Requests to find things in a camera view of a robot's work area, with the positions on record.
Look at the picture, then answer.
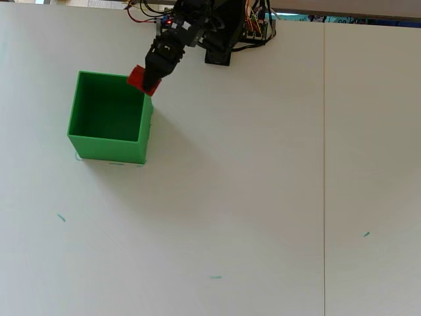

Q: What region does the electronics board with wires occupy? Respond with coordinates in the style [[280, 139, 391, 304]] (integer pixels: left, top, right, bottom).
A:
[[230, 19, 278, 47]]

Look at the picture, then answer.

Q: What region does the red block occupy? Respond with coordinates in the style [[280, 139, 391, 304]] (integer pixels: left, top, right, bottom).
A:
[[126, 65, 162, 97]]

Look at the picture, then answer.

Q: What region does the coloured jumper wire bundle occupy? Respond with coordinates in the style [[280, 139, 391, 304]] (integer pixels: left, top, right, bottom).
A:
[[245, 0, 268, 33]]

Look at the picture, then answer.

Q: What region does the green circuit board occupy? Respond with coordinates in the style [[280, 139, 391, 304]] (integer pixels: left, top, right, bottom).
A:
[[243, 9, 269, 41]]

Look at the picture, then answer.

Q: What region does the black power cable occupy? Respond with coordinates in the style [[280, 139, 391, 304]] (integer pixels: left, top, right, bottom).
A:
[[262, 0, 278, 43]]

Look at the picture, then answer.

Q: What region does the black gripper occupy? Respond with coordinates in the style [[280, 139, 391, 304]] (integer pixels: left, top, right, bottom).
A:
[[143, 31, 187, 93]]

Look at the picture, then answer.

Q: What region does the thin red wire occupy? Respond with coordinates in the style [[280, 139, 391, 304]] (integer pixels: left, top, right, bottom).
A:
[[126, 0, 159, 25]]

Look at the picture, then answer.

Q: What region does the green plastic bin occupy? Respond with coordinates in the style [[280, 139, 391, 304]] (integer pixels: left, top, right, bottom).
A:
[[66, 70, 155, 165]]

